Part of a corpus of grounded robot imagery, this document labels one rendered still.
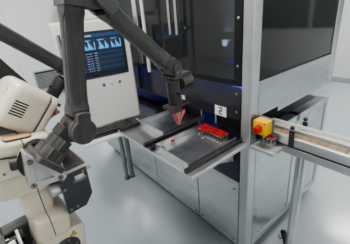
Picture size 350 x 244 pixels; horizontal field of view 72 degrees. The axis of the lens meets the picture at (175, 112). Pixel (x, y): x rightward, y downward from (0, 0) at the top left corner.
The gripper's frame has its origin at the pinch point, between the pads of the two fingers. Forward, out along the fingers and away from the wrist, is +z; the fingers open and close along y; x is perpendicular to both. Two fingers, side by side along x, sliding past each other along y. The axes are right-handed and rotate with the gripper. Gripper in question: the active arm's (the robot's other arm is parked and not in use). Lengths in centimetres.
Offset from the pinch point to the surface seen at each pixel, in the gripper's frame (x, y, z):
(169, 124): 39, 22, 23
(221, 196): 7, 32, 70
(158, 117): 53, 24, 22
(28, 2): 543, 68, -88
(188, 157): 1.7, 4.5, 21.6
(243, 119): -8.6, 35.4, 10.8
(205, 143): 4.9, 20.4, 22.6
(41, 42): 543, 68, -8
